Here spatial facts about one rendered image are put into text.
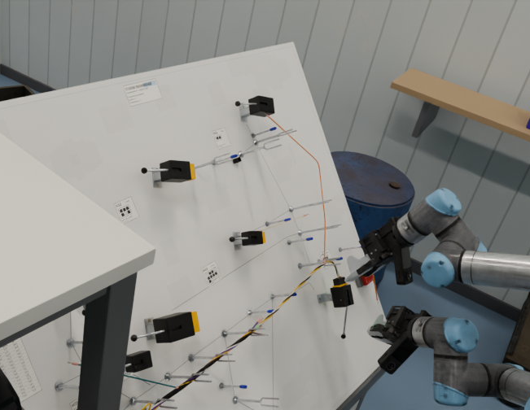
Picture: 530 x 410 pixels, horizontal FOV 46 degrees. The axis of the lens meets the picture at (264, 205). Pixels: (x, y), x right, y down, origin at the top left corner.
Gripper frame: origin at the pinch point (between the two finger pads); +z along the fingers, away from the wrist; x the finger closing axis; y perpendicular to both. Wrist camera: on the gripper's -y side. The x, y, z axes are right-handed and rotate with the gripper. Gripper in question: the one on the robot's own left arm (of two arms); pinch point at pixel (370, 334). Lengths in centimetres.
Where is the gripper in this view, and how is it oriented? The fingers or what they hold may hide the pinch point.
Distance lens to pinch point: 176.5
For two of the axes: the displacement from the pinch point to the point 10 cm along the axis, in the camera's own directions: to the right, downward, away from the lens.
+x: -7.5, -6.0, -2.8
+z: -4.4, 1.3, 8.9
